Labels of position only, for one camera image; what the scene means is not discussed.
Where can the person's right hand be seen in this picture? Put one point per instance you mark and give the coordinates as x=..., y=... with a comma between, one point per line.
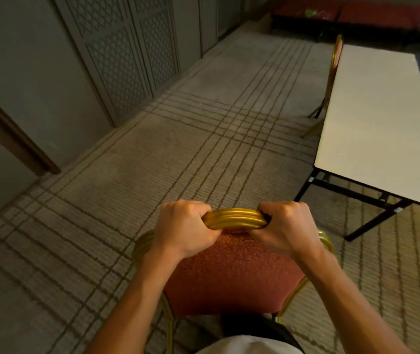
x=291, y=232

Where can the person's left hand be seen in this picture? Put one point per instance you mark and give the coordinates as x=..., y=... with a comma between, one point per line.
x=178, y=228

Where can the person's right thumb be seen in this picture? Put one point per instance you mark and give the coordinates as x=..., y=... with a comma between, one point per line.
x=261, y=235

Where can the person's left thumb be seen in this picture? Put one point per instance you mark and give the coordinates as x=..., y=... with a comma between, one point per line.
x=211, y=236

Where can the red gold banquet chair stack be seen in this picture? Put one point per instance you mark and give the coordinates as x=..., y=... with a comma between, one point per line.
x=232, y=276

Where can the person's left forearm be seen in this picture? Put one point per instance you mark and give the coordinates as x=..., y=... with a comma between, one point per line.
x=139, y=302

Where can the person's right forearm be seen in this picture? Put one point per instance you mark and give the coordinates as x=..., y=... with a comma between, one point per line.
x=353, y=305

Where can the black trousers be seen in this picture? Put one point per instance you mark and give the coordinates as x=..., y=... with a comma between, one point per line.
x=258, y=326

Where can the white shirt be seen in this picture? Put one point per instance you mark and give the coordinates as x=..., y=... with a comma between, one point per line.
x=250, y=346

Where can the white folding table black legs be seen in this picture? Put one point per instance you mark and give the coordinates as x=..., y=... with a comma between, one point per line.
x=376, y=121

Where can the grey lattice door panel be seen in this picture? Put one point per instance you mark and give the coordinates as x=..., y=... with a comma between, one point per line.
x=156, y=40
x=110, y=58

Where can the small green object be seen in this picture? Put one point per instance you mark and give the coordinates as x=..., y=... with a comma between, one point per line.
x=310, y=13

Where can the row of red cushioned seats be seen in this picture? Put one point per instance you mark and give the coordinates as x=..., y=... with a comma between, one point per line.
x=372, y=14

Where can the brown wooden wall rail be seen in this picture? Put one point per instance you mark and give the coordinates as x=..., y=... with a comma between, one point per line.
x=14, y=132

